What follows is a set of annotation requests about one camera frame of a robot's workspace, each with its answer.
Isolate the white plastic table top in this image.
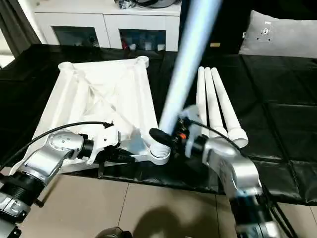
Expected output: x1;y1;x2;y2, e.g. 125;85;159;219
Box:
10;56;172;175

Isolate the white plastic table leg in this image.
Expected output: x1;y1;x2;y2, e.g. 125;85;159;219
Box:
197;66;211;124
204;67;229;139
149;0;223;165
211;67;249;149

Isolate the black work mat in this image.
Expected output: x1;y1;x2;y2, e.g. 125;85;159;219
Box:
0;44;317;206

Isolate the white glass-door cabinet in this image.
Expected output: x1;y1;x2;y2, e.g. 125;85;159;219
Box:
35;0;181;53

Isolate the black sofa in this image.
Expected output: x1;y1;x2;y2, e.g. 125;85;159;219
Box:
178;0;317;55

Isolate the grey cushion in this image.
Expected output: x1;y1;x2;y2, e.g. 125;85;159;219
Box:
239;10;317;58

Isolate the grey curtain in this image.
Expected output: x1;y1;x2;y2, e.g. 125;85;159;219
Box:
0;0;38;58

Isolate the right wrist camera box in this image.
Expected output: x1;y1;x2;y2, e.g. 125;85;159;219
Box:
178;106;207;137

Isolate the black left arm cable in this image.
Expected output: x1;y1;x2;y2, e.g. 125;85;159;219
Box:
0;121;112;172

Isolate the dark cabled device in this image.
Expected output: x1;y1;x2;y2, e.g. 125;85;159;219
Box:
115;0;181;9

